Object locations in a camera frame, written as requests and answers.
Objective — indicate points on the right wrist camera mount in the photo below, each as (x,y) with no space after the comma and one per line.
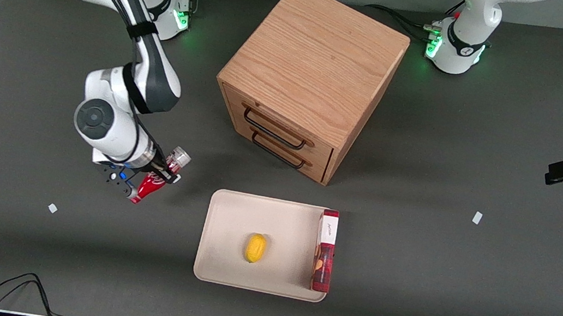
(113,181)

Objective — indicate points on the small white tape marker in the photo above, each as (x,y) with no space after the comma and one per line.
(52,208)
(477,217)

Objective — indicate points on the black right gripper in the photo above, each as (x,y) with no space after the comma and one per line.
(156,165)

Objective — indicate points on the red coke bottle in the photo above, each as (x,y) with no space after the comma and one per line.
(149,187)

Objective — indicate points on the red cookie box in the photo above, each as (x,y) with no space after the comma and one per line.
(324,258)

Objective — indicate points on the yellow lemon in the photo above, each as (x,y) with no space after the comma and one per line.
(255,248)

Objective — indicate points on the wooden drawer cabinet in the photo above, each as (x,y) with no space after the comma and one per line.
(317,58)

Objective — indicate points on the wooden drawer front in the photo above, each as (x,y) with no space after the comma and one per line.
(318,149)
(316,172)

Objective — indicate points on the beige plastic tray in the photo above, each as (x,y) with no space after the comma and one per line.
(231,239)

